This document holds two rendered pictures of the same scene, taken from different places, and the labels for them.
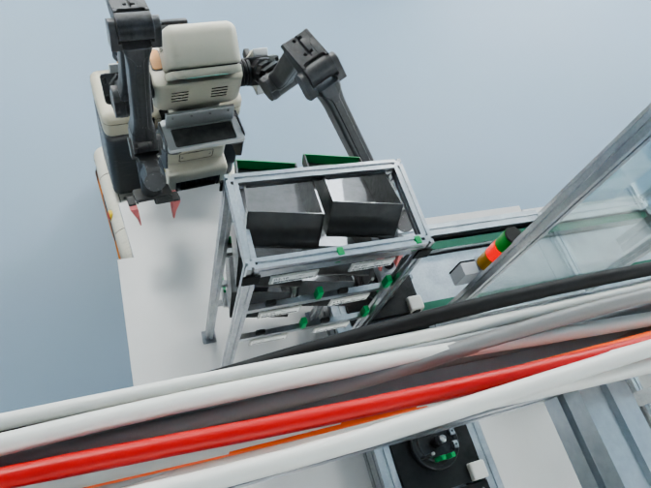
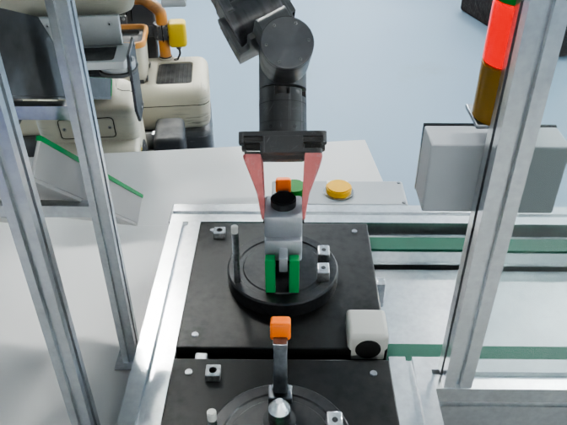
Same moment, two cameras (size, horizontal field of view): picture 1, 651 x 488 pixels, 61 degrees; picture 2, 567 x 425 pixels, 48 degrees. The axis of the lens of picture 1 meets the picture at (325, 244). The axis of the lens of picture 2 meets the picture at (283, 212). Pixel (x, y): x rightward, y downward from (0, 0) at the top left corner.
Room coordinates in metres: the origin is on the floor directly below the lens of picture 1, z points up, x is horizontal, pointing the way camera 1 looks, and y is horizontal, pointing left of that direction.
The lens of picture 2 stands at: (0.42, -0.57, 1.51)
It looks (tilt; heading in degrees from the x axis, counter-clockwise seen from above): 35 degrees down; 38
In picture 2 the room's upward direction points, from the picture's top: straight up
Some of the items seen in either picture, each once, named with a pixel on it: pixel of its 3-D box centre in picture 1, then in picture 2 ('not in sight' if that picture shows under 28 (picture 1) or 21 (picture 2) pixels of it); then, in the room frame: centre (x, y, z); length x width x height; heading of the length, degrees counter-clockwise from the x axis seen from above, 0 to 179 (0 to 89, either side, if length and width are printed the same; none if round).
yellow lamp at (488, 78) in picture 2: (489, 259); (507, 89); (0.92, -0.42, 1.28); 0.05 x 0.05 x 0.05
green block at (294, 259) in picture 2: not in sight; (294, 273); (0.87, -0.23, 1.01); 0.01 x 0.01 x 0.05; 38
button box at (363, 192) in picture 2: not in sight; (337, 207); (1.12, -0.13, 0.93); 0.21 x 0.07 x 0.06; 128
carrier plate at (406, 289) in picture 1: (375, 283); (283, 283); (0.90, -0.19, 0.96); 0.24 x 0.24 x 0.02; 38
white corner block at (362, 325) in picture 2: (414, 304); (365, 335); (0.88, -0.33, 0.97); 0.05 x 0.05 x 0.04; 38
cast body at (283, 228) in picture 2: (387, 271); (283, 226); (0.89, -0.20, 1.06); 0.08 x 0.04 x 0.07; 38
